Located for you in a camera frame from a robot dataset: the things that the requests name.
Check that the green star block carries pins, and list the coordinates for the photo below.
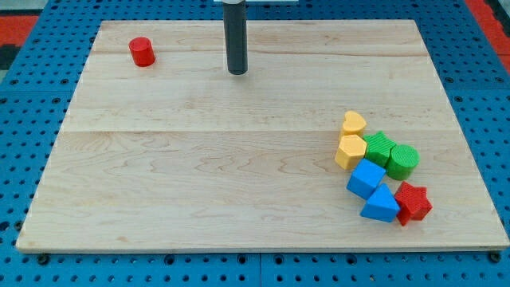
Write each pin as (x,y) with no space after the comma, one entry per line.
(379,147)

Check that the blue cube block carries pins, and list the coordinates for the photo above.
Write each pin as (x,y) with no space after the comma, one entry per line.
(365,178)

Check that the yellow heart block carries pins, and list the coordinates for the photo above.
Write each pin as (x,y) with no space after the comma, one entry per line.
(353,124)

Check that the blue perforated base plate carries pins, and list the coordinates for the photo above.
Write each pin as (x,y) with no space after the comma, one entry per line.
(44,45)

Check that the blue triangle block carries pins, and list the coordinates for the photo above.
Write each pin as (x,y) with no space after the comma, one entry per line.
(381,205)

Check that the yellow hexagon block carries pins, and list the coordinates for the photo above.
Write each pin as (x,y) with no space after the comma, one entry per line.
(351,150)

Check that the red star block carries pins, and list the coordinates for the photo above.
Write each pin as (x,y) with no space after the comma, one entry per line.
(413,202)

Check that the green cylinder block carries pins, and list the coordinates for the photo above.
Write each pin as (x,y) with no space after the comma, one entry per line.
(402,162)

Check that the light wooden board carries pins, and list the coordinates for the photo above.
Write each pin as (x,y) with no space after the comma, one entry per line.
(182,157)

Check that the red cylinder block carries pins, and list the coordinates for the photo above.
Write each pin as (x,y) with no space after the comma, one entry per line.
(142,52)

